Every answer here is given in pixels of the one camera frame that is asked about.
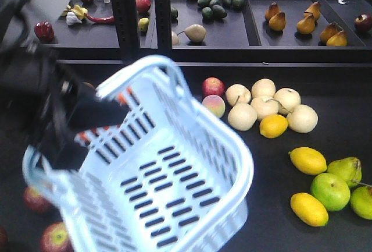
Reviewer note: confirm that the dark red apple front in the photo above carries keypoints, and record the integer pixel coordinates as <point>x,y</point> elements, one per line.
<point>55,238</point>

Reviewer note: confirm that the wooden black-framed display stand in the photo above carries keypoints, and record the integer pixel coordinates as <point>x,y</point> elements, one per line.
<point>336,83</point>

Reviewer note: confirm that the yellow lemon upper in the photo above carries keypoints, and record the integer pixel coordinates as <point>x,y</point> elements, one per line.
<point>308,160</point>

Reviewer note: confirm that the yellow lemon lower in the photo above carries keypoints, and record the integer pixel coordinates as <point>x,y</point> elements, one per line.
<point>309,210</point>

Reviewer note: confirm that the red bell pepper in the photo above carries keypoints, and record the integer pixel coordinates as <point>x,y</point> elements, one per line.
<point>44,31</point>

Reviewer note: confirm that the dark red apple left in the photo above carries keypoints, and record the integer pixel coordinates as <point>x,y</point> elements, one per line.
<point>3,240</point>

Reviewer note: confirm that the dark red apple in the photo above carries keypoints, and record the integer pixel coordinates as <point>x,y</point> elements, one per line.
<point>3,240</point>
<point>35,201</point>
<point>55,238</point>

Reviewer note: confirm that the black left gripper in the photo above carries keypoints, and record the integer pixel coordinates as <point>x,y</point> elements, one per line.
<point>41,99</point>

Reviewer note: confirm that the light blue plastic basket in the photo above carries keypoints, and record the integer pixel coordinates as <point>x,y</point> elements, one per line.
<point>170,177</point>

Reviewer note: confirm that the yellow lemon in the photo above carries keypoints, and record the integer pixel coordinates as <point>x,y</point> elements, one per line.
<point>308,160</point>
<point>309,210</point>

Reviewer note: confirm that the dark red apple middle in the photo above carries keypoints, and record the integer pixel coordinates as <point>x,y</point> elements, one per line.
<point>35,201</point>

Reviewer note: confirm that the green apple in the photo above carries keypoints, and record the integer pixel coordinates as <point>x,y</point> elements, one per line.
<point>331,191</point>

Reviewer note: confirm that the red chili pepper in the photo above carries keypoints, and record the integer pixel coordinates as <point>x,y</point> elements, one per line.
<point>100,20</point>

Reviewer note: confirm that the garlic bulb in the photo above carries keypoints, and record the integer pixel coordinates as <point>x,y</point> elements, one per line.
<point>72,19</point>

